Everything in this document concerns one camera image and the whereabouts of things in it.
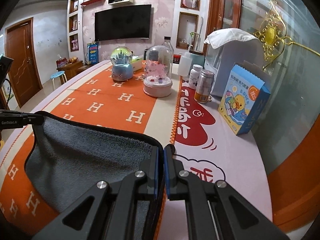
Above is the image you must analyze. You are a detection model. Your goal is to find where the purple grey microfibre towel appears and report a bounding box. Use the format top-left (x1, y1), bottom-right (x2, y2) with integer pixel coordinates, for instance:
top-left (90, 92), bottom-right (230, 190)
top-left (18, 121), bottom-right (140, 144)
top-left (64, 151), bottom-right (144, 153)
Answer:
top-left (24, 111), bottom-right (164, 239)

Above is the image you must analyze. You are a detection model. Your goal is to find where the pink cartoon print table cloth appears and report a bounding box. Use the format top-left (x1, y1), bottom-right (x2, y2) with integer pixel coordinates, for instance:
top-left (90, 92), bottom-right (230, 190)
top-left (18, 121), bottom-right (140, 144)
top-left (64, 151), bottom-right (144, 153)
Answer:
top-left (156, 63), bottom-right (273, 240)

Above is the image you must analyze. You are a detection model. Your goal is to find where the blue round stool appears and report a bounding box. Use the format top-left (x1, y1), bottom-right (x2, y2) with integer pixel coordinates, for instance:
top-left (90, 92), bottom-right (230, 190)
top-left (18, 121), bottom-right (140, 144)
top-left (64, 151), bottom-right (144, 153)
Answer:
top-left (50, 70), bottom-right (67, 90)

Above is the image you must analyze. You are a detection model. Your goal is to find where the brown wooden tv cabinet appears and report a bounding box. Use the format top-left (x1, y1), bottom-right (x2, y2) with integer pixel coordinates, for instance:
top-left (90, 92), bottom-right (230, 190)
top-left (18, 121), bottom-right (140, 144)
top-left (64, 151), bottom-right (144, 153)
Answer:
top-left (56, 61), bottom-right (93, 80)

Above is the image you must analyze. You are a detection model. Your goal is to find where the brown wooden door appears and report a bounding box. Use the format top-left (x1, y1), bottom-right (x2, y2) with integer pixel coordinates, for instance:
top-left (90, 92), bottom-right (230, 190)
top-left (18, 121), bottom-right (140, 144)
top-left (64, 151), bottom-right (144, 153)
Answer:
top-left (4, 17), bottom-right (42, 107)

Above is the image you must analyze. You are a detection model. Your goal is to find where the orange H-pattern table cloth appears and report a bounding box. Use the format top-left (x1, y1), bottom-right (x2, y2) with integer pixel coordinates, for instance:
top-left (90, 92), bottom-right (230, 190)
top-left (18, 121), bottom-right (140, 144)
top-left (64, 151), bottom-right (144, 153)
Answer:
top-left (1, 61), bottom-right (181, 233)

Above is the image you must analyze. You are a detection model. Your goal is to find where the blue poster board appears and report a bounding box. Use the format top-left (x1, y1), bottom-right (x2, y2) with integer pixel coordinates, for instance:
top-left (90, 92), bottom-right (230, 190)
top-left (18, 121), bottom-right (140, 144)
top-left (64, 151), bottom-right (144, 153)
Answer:
top-left (87, 42), bottom-right (99, 64)

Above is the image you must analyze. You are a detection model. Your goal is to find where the blue duck print box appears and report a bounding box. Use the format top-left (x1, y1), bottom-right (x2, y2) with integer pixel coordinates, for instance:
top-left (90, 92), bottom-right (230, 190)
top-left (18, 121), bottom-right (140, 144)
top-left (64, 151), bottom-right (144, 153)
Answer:
top-left (218, 62), bottom-right (271, 135)

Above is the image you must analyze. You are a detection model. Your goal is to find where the amber jar silver lid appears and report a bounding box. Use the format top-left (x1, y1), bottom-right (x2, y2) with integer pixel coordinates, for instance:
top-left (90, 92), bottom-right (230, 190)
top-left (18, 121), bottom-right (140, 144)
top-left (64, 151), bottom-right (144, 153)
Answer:
top-left (194, 69), bottom-right (214, 103)

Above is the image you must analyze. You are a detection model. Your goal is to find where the blue castle snow globe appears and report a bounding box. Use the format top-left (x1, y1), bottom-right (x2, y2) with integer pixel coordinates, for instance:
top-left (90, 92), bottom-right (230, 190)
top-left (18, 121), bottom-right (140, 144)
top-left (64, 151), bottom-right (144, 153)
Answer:
top-left (110, 47), bottom-right (133, 82)

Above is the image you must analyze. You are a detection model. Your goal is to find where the pink glass dome ornament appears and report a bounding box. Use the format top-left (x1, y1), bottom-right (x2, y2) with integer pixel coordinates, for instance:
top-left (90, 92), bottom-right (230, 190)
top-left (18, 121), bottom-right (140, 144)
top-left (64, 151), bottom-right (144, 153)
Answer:
top-left (143, 45), bottom-right (173, 98)

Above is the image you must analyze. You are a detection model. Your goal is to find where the white pill bottle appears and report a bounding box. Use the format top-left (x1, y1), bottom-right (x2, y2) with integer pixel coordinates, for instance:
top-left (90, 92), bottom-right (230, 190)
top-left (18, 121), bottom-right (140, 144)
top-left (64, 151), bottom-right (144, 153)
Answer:
top-left (188, 64), bottom-right (203, 90)

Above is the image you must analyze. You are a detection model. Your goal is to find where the white water dispenser appliance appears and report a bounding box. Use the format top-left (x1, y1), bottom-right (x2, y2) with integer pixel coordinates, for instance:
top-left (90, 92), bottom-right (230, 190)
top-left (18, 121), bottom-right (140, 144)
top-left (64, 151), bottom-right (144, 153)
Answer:
top-left (204, 35), bottom-right (264, 97)

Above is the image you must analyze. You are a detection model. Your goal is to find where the white plastic bottle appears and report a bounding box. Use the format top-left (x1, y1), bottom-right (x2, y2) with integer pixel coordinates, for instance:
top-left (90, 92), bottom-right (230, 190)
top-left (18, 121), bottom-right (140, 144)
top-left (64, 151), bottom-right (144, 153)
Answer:
top-left (177, 52), bottom-right (192, 77)

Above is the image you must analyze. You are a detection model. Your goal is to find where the clear glass bottle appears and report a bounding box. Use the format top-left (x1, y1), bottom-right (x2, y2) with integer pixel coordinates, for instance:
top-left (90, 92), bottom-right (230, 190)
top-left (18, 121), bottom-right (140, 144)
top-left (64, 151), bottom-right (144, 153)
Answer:
top-left (162, 36), bottom-right (174, 61)

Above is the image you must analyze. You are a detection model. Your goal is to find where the white cloth on appliance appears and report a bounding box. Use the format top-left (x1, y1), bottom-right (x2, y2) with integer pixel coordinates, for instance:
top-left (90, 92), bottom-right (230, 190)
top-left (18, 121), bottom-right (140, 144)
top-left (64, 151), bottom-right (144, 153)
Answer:
top-left (204, 28), bottom-right (257, 49)

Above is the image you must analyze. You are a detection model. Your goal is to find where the gold ornament on glass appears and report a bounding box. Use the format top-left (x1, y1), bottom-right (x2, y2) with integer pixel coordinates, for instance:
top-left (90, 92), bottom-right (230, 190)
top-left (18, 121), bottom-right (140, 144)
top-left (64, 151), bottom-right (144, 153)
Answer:
top-left (253, 0), bottom-right (319, 72)

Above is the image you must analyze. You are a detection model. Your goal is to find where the orange sliding door frame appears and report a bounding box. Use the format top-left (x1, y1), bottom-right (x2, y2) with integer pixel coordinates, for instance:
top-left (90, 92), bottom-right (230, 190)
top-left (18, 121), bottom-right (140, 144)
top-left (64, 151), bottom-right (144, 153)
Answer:
top-left (267, 118), bottom-right (320, 232)

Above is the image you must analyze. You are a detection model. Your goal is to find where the red wall shelf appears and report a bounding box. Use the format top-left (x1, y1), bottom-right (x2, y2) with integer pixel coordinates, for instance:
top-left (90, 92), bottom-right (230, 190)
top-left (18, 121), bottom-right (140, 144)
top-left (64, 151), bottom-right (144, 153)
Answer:
top-left (81, 0), bottom-right (105, 6)

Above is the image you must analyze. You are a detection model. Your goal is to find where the black wall television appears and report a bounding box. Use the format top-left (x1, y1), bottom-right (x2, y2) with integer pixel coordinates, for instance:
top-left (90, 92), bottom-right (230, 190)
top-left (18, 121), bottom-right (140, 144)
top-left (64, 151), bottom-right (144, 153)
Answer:
top-left (94, 4), bottom-right (152, 41)

